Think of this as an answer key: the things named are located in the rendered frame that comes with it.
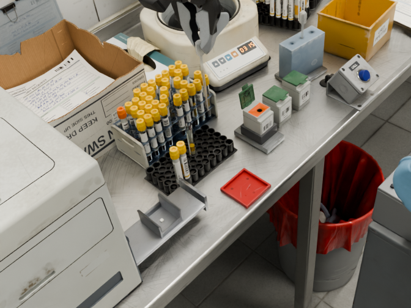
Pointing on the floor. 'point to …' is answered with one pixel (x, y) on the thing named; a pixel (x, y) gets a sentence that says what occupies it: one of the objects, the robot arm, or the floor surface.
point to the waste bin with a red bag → (364, 219)
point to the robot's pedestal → (384, 271)
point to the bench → (163, 278)
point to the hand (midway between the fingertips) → (199, 47)
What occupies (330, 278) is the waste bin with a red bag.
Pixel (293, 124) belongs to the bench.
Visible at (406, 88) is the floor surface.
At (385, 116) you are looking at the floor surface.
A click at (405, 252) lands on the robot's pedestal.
